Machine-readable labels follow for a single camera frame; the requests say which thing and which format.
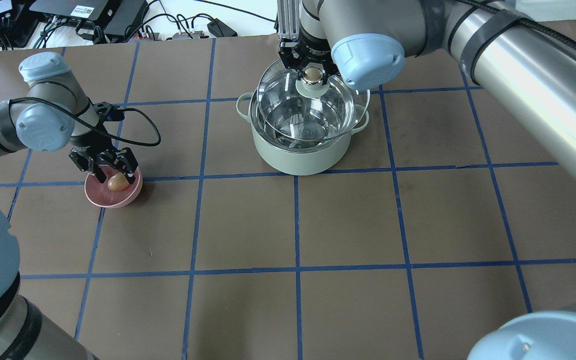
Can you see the mint green cooking pot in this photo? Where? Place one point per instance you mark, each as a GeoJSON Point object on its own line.
{"type": "Point", "coordinates": [296, 157]}

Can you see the brown egg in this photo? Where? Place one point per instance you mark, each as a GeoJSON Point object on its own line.
{"type": "Point", "coordinates": [117, 183]}

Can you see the pink bowl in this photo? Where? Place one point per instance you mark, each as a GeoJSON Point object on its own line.
{"type": "Point", "coordinates": [99, 195]}

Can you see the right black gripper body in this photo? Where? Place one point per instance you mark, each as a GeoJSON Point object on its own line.
{"type": "Point", "coordinates": [313, 46]}

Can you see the black device box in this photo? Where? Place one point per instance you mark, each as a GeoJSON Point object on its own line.
{"type": "Point", "coordinates": [117, 18]}

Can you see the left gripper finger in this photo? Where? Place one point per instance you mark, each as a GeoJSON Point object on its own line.
{"type": "Point", "coordinates": [126, 163]}
{"type": "Point", "coordinates": [87, 164]}

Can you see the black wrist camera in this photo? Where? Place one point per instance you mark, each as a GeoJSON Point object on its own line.
{"type": "Point", "coordinates": [108, 112]}

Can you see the aluminium frame post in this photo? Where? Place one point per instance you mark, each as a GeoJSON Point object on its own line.
{"type": "Point", "coordinates": [287, 23]}

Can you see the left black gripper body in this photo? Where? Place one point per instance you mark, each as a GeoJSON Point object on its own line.
{"type": "Point", "coordinates": [89, 142]}

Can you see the black power adapter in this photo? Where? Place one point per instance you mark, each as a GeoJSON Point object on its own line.
{"type": "Point", "coordinates": [219, 29]}

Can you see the glass pot lid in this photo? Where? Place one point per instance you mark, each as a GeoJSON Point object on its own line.
{"type": "Point", "coordinates": [308, 106]}

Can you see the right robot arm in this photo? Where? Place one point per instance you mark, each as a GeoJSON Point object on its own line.
{"type": "Point", "coordinates": [471, 221]}

